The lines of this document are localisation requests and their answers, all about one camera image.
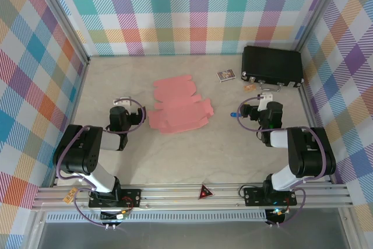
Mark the pink paper box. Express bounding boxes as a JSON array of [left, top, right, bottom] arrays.
[[147, 75, 215, 134]]

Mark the printed playing card box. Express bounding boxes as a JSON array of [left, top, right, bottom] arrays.
[[216, 69, 236, 83]]

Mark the black briefcase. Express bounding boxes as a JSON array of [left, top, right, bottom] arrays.
[[240, 45, 305, 93]]

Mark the red triangle emblem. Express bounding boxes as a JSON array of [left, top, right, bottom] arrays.
[[198, 184, 214, 201]]

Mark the orange tag label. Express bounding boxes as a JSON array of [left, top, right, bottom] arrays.
[[63, 188, 77, 204]]

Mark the left controller board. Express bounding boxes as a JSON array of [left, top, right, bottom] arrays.
[[100, 210, 129, 222]]

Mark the controller board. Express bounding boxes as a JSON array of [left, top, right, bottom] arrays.
[[100, 210, 129, 222], [266, 208, 289, 224]]

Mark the right controller board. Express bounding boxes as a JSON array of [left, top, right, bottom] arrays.
[[266, 208, 289, 224]]

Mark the grey metal sheet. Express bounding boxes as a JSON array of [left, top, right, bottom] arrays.
[[36, 221, 350, 249]]

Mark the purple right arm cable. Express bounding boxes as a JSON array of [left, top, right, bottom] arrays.
[[236, 94, 329, 229]]

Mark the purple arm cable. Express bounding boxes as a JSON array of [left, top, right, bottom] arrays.
[[236, 94, 329, 229], [54, 99, 146, 230]]

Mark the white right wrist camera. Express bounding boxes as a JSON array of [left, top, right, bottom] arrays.
[[258, 92, 275, 111]]

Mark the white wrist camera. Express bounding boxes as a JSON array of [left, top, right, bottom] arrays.
[[112, 96, 132, 107], [258, 92, 275, 111]]

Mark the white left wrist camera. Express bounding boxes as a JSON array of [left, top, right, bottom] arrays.
[[112, 96, 132, 107]]

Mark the aluminium right side rail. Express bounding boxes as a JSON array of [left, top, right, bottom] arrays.
[[298, 81, 335, 185]]

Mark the aluminium left side rail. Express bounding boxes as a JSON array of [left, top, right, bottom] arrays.
[[51, 56, 91, 187]]

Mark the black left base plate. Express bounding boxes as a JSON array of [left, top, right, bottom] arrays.
[[88, 188, 143, 209]]

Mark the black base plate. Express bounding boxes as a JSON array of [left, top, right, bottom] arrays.
[[243, 186, 298, 206], [88, 188, 143, 209]]

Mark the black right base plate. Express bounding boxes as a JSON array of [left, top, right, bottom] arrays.
[[243, 186, 298, 206]]

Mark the aluminium frame rail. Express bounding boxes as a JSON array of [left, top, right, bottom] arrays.
[[31, 184, 355, 211]]

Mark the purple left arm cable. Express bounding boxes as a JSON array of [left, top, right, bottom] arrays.
[[54, 99, 146, 230]]

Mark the slotted grey cable duct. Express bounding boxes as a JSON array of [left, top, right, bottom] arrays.
[[45, 209, 268, 223]]

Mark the aluminium left frame post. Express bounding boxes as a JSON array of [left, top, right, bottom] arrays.
[[29, 0, 92, 66]]

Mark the aluminium frame post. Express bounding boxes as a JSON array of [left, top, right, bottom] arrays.
[[29, 0, 92, 66], [294, 0, 343, 53]]

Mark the aluminium right frame post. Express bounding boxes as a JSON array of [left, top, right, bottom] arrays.
[[294, 0, 343, 53]]

